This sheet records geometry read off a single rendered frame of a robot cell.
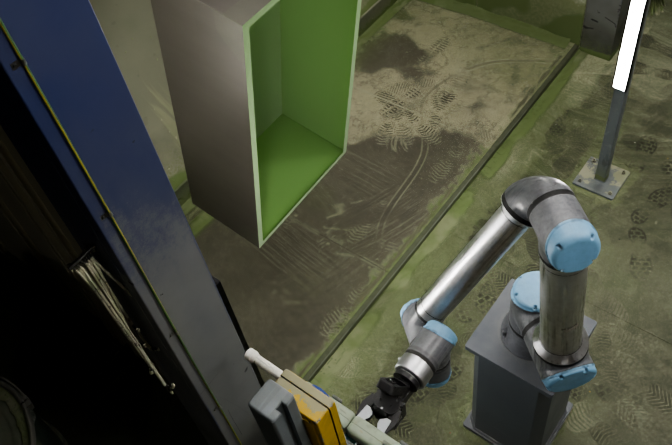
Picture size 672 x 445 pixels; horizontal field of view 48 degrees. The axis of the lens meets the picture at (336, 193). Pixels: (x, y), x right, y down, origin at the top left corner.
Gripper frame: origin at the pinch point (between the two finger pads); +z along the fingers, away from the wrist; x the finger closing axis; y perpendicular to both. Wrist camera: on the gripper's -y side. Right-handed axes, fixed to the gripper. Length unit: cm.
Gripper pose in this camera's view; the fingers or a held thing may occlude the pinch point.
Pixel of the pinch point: (359, 439)
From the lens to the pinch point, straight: 185.8
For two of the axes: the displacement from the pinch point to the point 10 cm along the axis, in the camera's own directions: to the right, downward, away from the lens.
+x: -7.9, -4.1, 4.6
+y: 1.2, 6.4, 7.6
